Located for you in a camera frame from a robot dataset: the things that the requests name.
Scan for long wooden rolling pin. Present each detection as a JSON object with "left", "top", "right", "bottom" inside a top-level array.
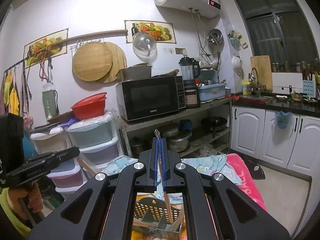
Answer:
[{"left": 50, "top": 29, "right": 128, "bottom": 46}]

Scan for green water bottle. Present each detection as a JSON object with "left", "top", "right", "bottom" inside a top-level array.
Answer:
[{"left": 42, "top": 82, "right": 59, "bottom": 120}]

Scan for row of spice jars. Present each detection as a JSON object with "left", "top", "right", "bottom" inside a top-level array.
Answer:
[{"left": 271, "top": 60, "right": 320, "bottom": 73}]

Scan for blue plastic bag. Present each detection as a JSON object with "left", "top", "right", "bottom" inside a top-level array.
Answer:
[{"left": 274, "top": 110, "right": 293, "bottom": 130}]

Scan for steel pot with lid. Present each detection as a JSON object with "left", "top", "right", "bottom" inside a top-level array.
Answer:
[{"left": 166, "top": 131, "right": 192, "bottom": 153}]

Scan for pink printed blanket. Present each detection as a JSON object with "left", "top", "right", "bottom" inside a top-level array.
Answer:
[{"left": 226, "top": 154, "right": 268, "bottom": 213}]

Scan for blue moustache print rack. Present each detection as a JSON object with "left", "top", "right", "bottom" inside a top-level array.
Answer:
[{"left": 302, "top": 79, "right": 316, "bottom": 102}]

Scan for metal baking tray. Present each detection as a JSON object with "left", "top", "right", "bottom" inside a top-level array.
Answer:
[{"left": 116, "top": 65, "right": 153, "bottom": 81}]

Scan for metal kitchen shelf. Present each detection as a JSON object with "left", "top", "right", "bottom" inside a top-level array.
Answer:
[{"left": 119, "top": 97, "right": 233, "bottom": 158}]

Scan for steel sink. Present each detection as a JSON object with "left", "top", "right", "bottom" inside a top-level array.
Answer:
[{"left": 234, "top": 95, "right": 274, "bottom": 105}]

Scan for fruit wall poster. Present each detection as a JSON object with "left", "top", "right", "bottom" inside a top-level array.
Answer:
[
  {"left": 24, "top": 28, "right": 69, "bottom": 67},
  {"left": 124, "top": 20, "right": 177, "bottom": 43}
]

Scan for round bamboo board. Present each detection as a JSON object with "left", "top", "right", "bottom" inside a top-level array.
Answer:
[
  {"left": 100, "top": 42, "right": 127, "bottom": 83},
  {"left": 72, "top": 42, "right": 113, "bottom": 82}
]

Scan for pink storage drawer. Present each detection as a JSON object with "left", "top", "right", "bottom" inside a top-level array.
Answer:
[{"left": 46, "top": 159, "right": 84, "bottom": 189}]

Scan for red plastic colander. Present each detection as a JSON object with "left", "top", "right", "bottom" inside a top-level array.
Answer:
[{"left": 71, "top": 92, "right": 108, "bottom": 121}]

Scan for plastic drawer cabinet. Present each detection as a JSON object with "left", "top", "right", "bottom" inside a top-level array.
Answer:
[{"left": 66, "top": 112, "right": 120, "bottom": 167}]

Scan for person's left hand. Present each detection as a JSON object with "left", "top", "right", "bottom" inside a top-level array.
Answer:
[{"left": 7, "top": 182, "right": 44, "bottom": 220}]

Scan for metal faucet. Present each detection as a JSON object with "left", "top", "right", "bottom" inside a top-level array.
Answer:
[{"left": 247, "top": 67, "right": 262, "bottom": 98}]

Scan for white hanging container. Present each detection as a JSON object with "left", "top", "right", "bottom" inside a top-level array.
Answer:
[{"left": 231, "top": 55, "right": 243, "bottom": 74}]

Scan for wooden chopstick pair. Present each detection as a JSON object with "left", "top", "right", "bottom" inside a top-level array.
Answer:
[{"left": 154, "top": 129, "right": 175, "bottom": 227}]

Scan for glass pot lid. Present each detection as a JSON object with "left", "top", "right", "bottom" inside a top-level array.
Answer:
[{"left": 132, "top": 31, "right": 157, "bottom": 57}]

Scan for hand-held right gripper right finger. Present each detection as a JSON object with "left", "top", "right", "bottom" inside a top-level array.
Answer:
[{"left": 160, "top": 138, "right": 292, "bottom": 240}]

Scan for light blue printed cloth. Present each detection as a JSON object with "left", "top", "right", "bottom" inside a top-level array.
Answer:
[{"left": 101, "top": 154, "right": 240, "bottom": 188}]

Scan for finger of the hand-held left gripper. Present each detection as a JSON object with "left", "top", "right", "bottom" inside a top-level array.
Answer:
[{"left": 5, "top": 147, "right": 80, "bottom": 187}]

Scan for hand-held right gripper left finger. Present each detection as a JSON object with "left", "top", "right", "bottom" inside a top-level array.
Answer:
[{"left": 27, "top": 137, "right": 160, "bottom": 240}]

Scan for wooden cutting board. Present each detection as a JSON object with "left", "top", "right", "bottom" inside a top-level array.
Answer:
[{"left": 250, "top": 55, "right": 273, "bottom": 91}]

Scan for steel bowl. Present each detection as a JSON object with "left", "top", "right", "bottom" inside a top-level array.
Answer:
[{"left": 207, "top": 29, "right": 225, "bottom": 48}]

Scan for yellow dish soap bottle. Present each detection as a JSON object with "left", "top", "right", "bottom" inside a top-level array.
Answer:
[{"left": 241, "top": 80, "right": 252, "bottom": 95}]

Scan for small blue wall holder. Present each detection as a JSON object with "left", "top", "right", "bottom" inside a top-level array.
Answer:
[{"left": 229, "top": 30, "right": 248, "bottom": 49}]

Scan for yellow hanging cloths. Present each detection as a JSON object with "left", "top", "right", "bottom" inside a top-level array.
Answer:
[{"left": 4, "top": 70, "right": 20, "bottom": 115}]

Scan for dark green utensil holder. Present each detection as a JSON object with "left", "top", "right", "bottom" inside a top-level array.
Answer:
[{"left": 131, "top": 192, "right": 187, "bottom": 240}]

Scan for blue dish rack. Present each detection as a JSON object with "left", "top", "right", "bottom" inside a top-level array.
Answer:
[{"left": 196, "top": 69, "right": 227, "bottom": 103}]

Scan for dark floor object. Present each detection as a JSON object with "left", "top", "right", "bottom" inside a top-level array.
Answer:
[{"left": 250, "top": 165, "right": 266, "bottom": 180}]

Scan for white kitchen cabinets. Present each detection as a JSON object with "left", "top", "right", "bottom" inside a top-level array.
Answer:
[{"left": 231, "top": 104, "right": 320, "bottom": 180}]

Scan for dark window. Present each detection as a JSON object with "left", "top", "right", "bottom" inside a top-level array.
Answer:
[{"left": 230, "top": 0, "right": 319, "bottom": 58}]

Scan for black blender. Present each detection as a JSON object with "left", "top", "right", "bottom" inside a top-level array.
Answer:
[{"left": 178, "top": 57, "right": 201, "bottom": 109}]

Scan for black microwave oven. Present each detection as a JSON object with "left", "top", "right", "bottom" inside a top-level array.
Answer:
[{"left": 115, "top": 75, "right": 187, "bottom": 125}]

